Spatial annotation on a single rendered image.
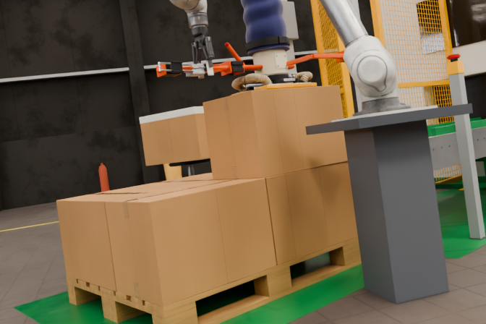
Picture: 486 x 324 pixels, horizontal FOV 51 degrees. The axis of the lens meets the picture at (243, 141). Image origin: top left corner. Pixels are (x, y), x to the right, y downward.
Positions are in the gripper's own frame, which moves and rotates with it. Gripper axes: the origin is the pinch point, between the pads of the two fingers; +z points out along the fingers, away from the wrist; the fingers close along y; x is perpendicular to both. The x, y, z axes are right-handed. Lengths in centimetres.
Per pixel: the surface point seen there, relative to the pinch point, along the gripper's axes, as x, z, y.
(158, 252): 47, 72, -20
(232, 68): -12.9, 0.0, -4.1
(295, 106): -37.1, 22.0, -17.7
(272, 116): -21.4, 25.6, -17.8
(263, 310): 5, 107, -24
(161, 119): -62, 9, 159
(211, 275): 25, 87, -19
